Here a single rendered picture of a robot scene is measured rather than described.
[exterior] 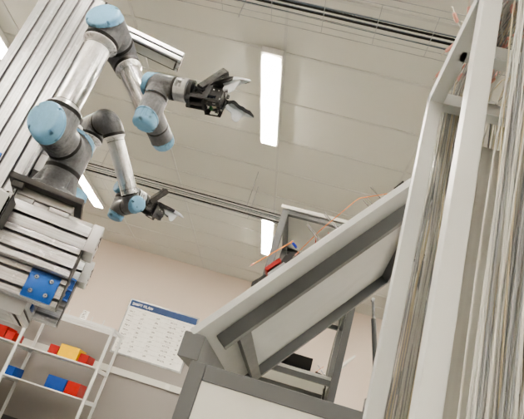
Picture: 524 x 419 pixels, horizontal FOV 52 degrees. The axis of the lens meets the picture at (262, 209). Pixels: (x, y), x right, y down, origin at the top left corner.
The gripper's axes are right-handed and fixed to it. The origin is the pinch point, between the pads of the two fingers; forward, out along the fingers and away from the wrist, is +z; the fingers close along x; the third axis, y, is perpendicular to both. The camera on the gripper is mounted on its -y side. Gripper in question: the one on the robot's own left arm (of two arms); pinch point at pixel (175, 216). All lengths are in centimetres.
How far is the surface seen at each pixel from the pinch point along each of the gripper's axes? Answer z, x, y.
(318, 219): 56, 39, -30
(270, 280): -37, 129, 36
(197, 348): -45, 123, 59
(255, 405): -33, 137, 66
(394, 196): -19, 144, 0
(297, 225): 61, 18, -28
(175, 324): 389, -550, 12
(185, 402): -44, 126, 72
